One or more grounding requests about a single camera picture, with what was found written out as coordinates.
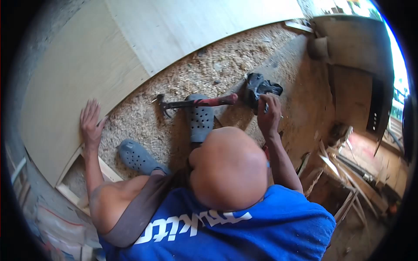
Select person's right hand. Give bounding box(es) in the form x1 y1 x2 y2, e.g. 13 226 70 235
257 94 282 139

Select person's left hand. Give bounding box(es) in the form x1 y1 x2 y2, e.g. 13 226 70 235
80 99 108 148

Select person's right fingers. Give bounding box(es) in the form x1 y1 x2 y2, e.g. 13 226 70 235
258 94 282 113

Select black plastic bag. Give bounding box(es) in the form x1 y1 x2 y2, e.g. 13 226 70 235
244 72 283 115

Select tan plywood sheet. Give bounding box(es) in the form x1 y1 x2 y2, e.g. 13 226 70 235
20 0 151 188

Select person's legs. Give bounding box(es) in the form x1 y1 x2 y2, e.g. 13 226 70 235
118 94 216 190

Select short pale wood strip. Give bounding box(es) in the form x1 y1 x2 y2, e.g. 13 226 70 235
283 20 314 34

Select dark wooden workbench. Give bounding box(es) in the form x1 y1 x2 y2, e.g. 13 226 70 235
308 14 396 139

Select pale plywood sheet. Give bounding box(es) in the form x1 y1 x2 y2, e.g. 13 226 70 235
104 0 305 77

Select pile of wood scraps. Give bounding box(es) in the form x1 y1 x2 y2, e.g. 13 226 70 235
299 125 394 227

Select person's body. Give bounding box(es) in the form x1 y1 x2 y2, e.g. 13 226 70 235
89 176 337 261

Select light wooden frame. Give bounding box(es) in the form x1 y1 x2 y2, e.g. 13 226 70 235
55 144 124 216

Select red handled claw hammer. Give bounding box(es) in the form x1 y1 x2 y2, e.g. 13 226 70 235
152 93 239 119

